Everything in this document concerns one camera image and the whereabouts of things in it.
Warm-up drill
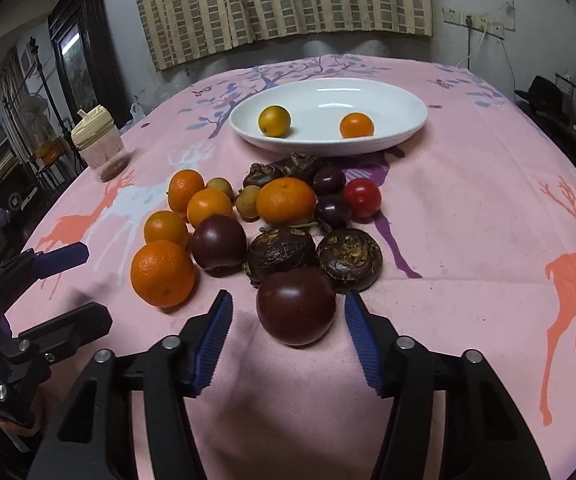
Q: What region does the large orange tangerine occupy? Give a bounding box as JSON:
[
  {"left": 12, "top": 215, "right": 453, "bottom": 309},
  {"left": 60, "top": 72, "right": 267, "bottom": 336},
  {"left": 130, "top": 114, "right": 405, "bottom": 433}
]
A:
[{"left": 130, "top": 240, "right": 196, "bottom": 309}]

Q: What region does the dark purple plum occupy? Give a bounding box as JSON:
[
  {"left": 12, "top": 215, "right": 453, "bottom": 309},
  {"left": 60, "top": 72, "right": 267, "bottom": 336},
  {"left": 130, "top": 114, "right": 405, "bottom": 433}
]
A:
[
  {"left": 190, "top": 214, "right": 247, "bottom": 273},
  {"left": 256, "top": 268, "right": 337, "bottom": 347}
]

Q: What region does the tan longan fruit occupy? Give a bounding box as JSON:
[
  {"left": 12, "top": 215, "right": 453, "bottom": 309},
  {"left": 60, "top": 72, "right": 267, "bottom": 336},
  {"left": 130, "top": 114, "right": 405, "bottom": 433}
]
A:
[
  {"left": 235, "top": 185, "right": 261, "bottom": 221},
  {"left": 206, "top": 177, "right": 235, "bottom": 200}
]

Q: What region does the big orange tangerine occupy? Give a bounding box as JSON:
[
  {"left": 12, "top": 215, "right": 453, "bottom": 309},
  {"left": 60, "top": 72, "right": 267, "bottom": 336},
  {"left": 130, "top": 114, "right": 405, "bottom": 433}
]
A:
[{"left": 256, "top": 177, "right": 316, "bottom": 226}]

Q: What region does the dark cherry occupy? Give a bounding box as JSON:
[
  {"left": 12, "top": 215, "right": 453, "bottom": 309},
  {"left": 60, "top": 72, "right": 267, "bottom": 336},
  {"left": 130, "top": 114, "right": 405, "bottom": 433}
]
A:
[
  {"left": 315, "top": 195, "right": 353, "bottom": 232},
  {"left": 312, "top": 166, "right": 346, "bottom": 197}
]

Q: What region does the yellow-green citrus fruit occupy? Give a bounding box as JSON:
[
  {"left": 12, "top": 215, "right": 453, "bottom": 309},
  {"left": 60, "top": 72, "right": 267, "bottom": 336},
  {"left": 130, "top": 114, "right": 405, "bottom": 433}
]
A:
[{"left": 258, "top": 105, "right": 291, "bottom": 138}]

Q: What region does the red cherry tomato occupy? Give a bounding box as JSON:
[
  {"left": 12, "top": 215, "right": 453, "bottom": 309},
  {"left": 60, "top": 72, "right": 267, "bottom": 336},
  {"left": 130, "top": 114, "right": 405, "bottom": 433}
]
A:
[{"left": 343, "top": 178, "right": 382, "bottom": 219}]

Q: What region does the small orange kumquat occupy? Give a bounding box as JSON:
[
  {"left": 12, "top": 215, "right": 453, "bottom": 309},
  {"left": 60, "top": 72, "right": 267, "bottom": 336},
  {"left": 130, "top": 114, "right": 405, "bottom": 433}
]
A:
[{"left": 339, "top": 112, "right": 375, "bottom": 139}]

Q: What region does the cream lid plastic jar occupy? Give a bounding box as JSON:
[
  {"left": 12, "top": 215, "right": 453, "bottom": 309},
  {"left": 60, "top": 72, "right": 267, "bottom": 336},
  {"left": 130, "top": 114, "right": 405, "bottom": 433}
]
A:
[{"left": 71, "top": 105, "right": 128, "bottom": 182}]

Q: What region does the pink deer tablecloth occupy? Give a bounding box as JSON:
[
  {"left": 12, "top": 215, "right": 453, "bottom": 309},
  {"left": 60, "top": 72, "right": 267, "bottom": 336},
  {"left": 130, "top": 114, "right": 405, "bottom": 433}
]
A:
[{"left": 8, "top": 55, "right": 576, "bottom": 479}]

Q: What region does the striped beige curtain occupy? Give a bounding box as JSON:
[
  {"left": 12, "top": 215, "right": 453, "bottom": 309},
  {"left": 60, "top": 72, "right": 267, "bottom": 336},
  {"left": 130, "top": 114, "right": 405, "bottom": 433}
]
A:
[{"left": 135, "top": 0, "right": 433, "bottom": 70}]

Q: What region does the white oval plate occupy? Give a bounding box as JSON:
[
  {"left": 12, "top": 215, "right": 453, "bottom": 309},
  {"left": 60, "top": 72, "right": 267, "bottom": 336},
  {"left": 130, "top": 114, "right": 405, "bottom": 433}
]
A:
[{"left": 230, "top": 77, "right": 429, "bottom": 156}]

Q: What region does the dark wooden door frame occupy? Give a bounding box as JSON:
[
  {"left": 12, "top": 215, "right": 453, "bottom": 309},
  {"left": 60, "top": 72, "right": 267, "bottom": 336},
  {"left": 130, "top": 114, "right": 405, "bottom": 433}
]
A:
[{"left": 47, "top": 0, "right": 131, "bottom": 127}]

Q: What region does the wall power strip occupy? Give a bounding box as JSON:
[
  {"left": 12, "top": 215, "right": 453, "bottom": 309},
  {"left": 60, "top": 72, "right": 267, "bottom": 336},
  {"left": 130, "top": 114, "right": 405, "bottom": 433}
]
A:
[{"left": 442, "top": 6, "right": 506, "bottom": 39}]

